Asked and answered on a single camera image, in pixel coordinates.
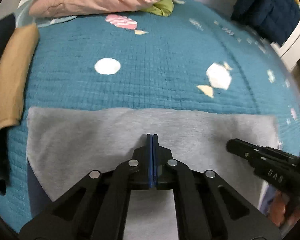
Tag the tan pants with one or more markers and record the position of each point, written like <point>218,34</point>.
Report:
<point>12,80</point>

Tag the person's right hand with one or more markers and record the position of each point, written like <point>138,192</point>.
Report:
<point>280,207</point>

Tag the yellow and navy puffer jacket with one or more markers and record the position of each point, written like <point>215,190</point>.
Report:
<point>267,7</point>

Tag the grey and navy zip jacket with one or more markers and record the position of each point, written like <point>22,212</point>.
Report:
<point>77,142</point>

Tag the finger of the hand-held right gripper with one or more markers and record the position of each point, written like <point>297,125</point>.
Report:
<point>272,150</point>
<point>240,152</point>

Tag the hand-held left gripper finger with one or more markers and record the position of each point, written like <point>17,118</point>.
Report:
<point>150,155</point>
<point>155,155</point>

